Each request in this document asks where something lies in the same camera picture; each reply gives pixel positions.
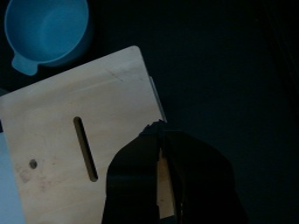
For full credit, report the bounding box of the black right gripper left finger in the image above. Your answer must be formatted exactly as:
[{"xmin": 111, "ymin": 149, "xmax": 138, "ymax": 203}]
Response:
[{"xmin": 101, "ymin": 122, "xmax": 165, "ymax": 224}]

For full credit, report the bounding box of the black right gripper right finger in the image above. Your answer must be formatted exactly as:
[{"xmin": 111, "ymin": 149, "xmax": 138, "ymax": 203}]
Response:
[{"xmin": 159, "ymin": 128, "xmax": 250, "ymax": 224}]

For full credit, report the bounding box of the light blue flat sheet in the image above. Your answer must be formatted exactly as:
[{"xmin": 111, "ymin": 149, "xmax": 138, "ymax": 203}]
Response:
[{"xmin": 0, "ymin": 132, "xmax": 27, "ymax": 224}]

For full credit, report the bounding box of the wooden cutting board with slot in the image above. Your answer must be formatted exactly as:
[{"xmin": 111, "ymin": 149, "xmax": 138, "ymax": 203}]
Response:
[{"xmin": 0, "ymin": 45, "xmax": 177, "ymax": 224}]

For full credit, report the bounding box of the blue plastic bowl with handle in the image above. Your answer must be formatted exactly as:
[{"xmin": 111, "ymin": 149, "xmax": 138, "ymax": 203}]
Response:
[{"xmin": 5, "ymin": 0, "xmax": 91, "ymax": 77}]

